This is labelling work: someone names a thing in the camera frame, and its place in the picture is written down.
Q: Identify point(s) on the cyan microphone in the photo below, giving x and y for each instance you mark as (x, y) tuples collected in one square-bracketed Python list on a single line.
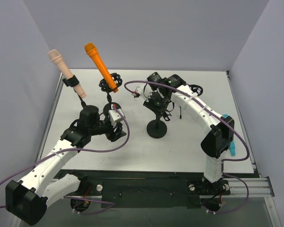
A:
[(232, 144)]

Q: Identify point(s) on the aluminium frame rail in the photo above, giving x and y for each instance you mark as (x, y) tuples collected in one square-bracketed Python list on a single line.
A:
[(258, 186)]

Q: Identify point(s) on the beige microphone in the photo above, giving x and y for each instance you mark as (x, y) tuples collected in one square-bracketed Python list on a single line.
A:
[(57, 59)]

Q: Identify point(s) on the black stand with beige microphone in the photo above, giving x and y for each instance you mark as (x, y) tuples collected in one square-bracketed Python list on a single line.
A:
[(72, 82)]

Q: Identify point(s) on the black tripod shock mount stand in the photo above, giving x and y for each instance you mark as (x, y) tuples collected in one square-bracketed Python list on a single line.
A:
[(197, 90)]

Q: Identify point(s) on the orange microphone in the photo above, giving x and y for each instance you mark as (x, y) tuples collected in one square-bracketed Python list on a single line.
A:
[(92, 52)]

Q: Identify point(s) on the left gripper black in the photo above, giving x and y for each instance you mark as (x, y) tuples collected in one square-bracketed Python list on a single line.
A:
[(117, 132)]

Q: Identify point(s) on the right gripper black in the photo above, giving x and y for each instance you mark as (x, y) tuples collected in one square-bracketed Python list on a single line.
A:
[(156, 104)]

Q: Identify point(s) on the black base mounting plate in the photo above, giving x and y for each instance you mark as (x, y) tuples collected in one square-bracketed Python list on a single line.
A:
[(128, 189)]

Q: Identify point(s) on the black round base clip stand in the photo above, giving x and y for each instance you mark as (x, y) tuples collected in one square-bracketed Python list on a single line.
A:
[(157, 128)]

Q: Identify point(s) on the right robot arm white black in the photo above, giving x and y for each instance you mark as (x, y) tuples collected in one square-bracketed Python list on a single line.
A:
[(159, 92)]

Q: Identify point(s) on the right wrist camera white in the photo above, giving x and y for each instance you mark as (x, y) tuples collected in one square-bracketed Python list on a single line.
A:
[(143, 91)]

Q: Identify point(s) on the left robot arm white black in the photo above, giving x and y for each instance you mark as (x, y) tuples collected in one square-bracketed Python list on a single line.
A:
[(29, 197)]

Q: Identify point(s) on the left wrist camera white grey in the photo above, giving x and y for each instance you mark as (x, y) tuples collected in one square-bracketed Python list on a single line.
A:
[(115, 114)]

